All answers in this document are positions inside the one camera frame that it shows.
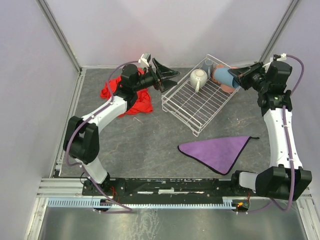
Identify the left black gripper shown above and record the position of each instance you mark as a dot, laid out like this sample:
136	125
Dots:
157	78

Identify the purple microfiber cloth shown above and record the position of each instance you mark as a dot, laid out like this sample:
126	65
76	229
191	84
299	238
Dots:
217	154

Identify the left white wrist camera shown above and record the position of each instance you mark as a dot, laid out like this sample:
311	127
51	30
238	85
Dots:
144	60

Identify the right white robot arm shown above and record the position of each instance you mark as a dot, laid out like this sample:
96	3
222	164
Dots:
285	179

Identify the light blue ceramic mug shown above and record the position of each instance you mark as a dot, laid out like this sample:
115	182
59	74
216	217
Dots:
207	66

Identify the red crumpled cloth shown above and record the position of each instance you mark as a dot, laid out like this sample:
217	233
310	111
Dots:
143	103

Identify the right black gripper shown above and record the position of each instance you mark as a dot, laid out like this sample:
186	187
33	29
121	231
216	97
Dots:
246	76

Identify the black mounting base plate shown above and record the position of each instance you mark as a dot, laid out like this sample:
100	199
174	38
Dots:
174	190

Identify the pink plastic tumbler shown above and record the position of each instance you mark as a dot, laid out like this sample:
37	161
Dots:
228	88

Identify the white wire dish rack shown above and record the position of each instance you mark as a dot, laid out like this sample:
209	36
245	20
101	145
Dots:
196	109

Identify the salmon pink ceramic mug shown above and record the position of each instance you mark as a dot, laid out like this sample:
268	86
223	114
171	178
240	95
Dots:
216	73

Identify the blue plastic cup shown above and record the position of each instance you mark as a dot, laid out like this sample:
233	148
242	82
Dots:
223	76

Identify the cream ceramic mug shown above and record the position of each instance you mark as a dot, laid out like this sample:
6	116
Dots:
198	78

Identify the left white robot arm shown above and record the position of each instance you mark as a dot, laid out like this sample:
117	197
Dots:
82	136

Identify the light blue cable duct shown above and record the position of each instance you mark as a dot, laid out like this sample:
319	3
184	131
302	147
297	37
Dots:
97	203

